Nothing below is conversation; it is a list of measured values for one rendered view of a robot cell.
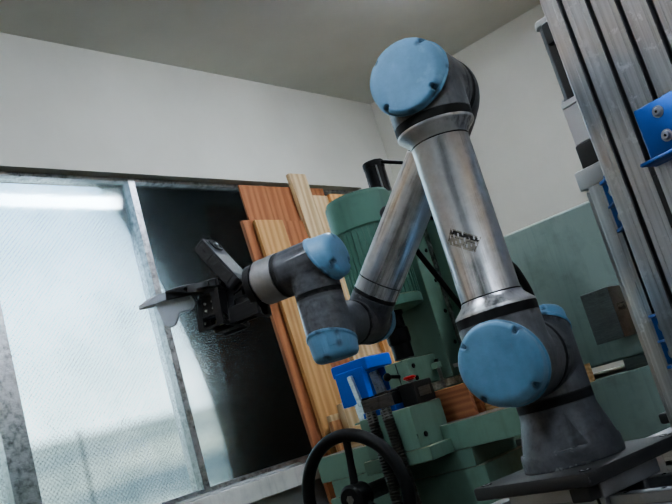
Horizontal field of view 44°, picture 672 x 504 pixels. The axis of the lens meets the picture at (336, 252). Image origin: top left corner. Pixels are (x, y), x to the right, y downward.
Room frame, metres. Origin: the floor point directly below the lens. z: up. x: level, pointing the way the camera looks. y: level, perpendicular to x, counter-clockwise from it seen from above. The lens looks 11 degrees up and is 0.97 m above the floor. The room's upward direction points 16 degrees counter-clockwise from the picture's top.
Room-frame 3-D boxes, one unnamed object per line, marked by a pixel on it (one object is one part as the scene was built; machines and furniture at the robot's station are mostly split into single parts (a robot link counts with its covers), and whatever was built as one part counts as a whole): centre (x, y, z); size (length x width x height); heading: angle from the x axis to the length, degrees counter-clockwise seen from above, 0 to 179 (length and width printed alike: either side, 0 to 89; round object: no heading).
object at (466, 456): (2.05, -0.06, 0.82); 0.40 x 0.21 x 0.04; 55
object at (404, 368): (2.11, -0.10, 1.03); 0.14 x 0.07 x 0.09; 145
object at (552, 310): (1.28, -0.25, 0.98); 0.13 x 0.12 x 0.14; 153
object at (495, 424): (1.97, -0.09, 0.87); 0.61 x 0.30 x 0.06; 55
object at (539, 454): (1.28, -0.25, 0.87); 0.15 x 0.15 x 0.10
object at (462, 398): (1.99, -0.10, 0.94); 0.26 x 0.01 x 0.07; 55
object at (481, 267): (1.16, -0.19, 1.19); 0.15 x 0.12 x 0.55; 153
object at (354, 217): (2.10, -0.09, 1.35); 0.18 x 0.18 x 0.31
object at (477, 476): (2.20, -0.16, 0.76); 0.57 x 0.45 x 0.09; 145
